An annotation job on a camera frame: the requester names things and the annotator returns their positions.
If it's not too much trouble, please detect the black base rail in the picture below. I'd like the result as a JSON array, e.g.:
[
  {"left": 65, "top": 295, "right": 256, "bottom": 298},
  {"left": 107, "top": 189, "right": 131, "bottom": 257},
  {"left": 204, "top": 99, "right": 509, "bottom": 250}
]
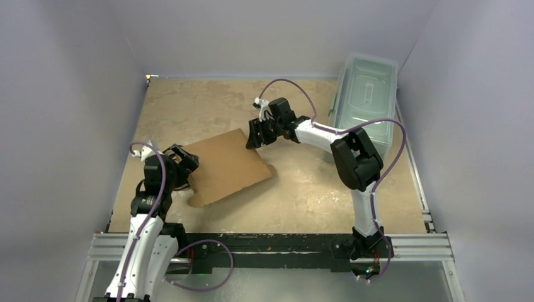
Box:
[{"left": 174, "top": 231, "right": 394, "bottom": 279}]

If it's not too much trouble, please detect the clear plastic storage bin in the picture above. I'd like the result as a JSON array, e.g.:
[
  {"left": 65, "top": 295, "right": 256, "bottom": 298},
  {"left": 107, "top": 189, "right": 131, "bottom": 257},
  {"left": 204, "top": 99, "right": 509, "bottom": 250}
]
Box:
[{"left": 323, "top": 52, "right": 399, "bottom": 164}]

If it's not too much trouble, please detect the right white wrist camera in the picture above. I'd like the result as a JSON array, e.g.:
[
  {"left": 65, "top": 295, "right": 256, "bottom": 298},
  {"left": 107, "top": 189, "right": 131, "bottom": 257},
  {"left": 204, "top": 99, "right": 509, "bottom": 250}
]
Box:
[{"left": 253, "top": 97, "right": 273, "bottom": 122}]

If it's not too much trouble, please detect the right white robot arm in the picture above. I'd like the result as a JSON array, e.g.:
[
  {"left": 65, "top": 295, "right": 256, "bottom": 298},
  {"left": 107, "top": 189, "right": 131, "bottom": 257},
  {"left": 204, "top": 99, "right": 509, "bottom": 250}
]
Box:
[{"left": 246, "top": 98, "right": 383, "bottom": 259}]

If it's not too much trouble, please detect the aluminium frame rail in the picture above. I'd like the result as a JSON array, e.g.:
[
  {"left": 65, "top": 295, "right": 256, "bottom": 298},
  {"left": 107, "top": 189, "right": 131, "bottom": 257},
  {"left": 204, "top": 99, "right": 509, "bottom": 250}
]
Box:
[{"left": 74, "top": 232, "right": 466, "bottom": 302}]

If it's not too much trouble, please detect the brown cardboard box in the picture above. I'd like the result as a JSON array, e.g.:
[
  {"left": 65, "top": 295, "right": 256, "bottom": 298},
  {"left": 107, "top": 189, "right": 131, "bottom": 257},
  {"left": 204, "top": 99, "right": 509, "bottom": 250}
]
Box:
[{"left": 185, "top": 128, "right": 273, "bottom": 208}]

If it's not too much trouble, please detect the black coiled cable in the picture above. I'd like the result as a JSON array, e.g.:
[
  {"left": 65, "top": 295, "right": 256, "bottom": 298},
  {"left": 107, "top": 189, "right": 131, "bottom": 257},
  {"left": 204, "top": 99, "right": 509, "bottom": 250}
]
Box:
[{"left": 162, "top": 148, "right": 193, "bottom": 193}]

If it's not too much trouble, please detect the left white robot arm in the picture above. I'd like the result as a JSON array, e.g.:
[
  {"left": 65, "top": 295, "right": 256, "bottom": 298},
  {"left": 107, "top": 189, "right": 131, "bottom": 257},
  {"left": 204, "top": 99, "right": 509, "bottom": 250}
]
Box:
[{"left": 93, "top": 140, "right": 199, "bottom": 301}]

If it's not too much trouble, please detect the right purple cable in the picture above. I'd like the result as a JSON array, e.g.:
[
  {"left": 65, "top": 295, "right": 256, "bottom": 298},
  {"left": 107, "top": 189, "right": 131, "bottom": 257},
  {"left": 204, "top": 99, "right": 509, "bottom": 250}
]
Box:
[{"left": 258, "top": 79, "right": 407, "bottom": 284}]

